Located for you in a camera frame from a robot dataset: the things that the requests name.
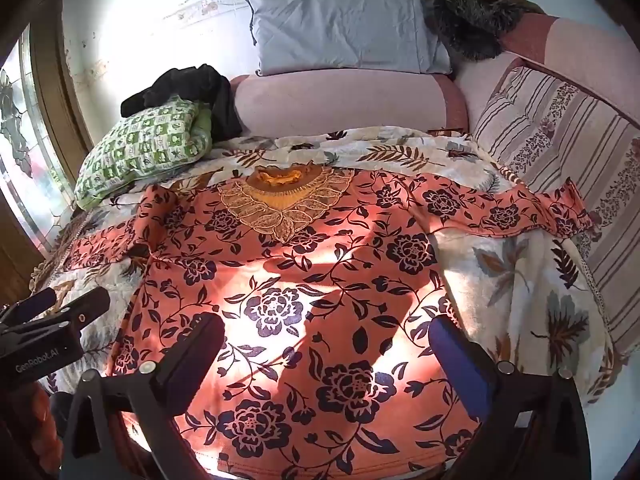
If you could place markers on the grey pillow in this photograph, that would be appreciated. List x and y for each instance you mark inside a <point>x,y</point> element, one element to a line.
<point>340,30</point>

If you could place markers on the dark furry cloth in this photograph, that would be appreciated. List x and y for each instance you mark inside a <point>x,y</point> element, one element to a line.
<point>470,22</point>

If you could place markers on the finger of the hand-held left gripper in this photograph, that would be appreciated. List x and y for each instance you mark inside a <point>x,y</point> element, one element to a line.
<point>82,310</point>
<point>35,303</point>

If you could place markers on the striped pillow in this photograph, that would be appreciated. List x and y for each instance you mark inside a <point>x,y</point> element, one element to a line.
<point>565,130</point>

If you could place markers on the pink padded bed frame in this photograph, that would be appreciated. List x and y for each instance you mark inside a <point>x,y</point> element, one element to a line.
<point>575,50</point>

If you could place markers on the orange floral shirt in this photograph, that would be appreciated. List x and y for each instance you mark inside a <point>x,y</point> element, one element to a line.
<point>320,270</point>

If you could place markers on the pink bolster cushion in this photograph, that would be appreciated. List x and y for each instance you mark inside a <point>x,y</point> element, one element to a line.
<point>340,102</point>

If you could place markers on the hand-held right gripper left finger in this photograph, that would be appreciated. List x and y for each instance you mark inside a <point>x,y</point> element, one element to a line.
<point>192,365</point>

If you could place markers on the stained glass window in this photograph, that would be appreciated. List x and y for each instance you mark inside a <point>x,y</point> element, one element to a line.
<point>20,150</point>

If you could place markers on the black clothing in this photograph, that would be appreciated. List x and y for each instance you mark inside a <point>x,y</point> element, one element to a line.
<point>200,85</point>

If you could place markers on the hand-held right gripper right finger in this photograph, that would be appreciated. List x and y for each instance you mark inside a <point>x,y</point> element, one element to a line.
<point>457,365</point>

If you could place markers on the leaf print blanket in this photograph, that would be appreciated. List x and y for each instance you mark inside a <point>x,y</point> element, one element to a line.
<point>500,270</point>

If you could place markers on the green patterned pillow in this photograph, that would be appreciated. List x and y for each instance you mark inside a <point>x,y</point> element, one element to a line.
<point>140,150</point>

